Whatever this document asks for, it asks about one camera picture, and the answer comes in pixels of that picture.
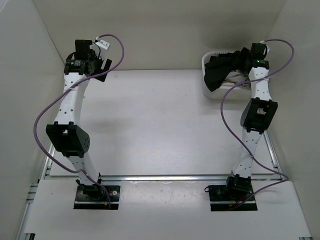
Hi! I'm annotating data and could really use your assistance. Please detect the aluminium frame rail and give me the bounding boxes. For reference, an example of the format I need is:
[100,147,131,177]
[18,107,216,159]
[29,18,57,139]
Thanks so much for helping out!
[17,127,313,240]

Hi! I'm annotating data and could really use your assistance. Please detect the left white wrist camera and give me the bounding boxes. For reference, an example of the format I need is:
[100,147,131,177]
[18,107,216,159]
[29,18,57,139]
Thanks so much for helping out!
[94,37,110,51]

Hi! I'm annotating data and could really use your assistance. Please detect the beige garment in basket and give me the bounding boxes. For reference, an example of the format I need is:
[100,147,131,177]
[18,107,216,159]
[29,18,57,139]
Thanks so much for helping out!
[221,81,236,88]

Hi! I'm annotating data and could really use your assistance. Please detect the white plastic basket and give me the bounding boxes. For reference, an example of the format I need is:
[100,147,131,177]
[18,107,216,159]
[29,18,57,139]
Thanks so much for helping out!
[201,50,271,102]

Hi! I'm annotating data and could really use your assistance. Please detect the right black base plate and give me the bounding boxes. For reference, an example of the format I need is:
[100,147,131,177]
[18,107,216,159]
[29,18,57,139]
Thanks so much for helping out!
[204,185,258,212]

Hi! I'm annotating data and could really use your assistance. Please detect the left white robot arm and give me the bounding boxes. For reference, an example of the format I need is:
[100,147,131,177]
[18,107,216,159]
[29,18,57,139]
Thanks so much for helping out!
[46,39,112,202]

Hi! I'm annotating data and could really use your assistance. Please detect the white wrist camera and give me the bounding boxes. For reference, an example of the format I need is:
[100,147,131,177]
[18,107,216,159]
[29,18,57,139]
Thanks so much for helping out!
[94,37,110,51]
[259,40,270,55]

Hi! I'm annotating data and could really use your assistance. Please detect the black trousers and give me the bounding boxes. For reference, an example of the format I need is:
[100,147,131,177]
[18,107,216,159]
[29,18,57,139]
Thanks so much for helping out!
[204,47,250,91]

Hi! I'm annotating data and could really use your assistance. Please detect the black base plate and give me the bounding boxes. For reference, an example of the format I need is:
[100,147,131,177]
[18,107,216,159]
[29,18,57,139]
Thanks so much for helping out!
[73,185,121,210]
[204,185,258,212]

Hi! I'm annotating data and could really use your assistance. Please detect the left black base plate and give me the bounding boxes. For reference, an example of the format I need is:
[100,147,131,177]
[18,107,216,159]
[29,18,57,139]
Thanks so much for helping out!
[73,185,121,210]

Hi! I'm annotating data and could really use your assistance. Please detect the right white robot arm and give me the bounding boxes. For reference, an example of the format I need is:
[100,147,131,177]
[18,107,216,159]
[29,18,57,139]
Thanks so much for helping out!
[224,43,278,201]

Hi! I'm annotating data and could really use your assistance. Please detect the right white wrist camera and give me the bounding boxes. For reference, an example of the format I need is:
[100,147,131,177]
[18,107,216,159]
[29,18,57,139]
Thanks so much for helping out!
[259,40,270,55]

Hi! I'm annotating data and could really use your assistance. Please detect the grey garment in basket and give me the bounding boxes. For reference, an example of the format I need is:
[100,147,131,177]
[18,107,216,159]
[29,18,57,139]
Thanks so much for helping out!
[225,70,251,87]

